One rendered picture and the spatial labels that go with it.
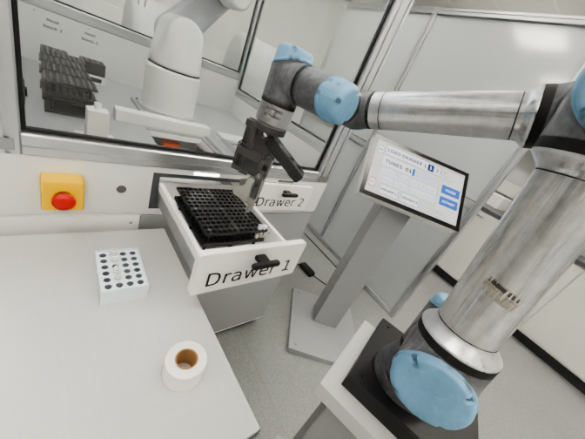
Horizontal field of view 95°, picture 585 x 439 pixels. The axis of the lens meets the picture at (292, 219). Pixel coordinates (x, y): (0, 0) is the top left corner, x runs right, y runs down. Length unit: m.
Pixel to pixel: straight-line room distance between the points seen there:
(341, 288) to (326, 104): 1.29
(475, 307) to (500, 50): 1.95
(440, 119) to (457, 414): 0.45
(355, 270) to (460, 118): 1.16
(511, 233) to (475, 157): 1.68
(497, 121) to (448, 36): 1.93
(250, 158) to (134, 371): 0.45
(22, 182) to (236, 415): 0.63
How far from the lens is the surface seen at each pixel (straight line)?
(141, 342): 0.62
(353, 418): 0.68
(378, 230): 1.47
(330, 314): 1.79
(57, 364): 0.61
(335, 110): 0.50
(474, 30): 2.40
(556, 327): 3.36
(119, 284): 0.67
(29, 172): 0.79
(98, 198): 0.82
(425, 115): 0.57
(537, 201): 0.42
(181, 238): 0.68
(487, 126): 0.56
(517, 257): 0.43
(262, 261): 0.60
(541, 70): 2.15
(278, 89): 0.58
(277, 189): 0.99
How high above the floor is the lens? 1.27
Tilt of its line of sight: 26 degrees down
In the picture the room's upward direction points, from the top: 24 degrees clockwise
